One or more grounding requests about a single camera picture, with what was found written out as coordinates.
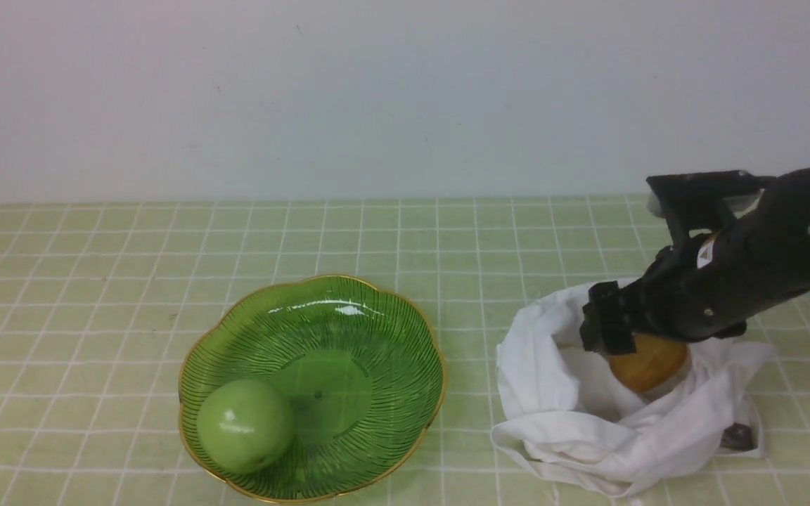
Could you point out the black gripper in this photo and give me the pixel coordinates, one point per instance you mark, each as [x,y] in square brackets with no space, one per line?
[716,281]

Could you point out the orange fruit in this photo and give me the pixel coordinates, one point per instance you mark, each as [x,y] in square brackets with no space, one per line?
[655,362]

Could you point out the green apple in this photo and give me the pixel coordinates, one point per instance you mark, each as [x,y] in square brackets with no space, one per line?
[245,425]

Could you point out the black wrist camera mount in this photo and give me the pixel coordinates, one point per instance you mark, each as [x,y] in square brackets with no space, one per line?
[700,201]

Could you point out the white cloth bag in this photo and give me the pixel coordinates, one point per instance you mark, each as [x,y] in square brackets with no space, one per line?
[568,418]

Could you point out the green checkered tablecloth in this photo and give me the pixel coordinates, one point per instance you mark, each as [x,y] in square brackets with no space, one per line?
[99,304]

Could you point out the green glass bowl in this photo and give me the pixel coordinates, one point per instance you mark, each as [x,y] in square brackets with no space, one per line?
[361,368]

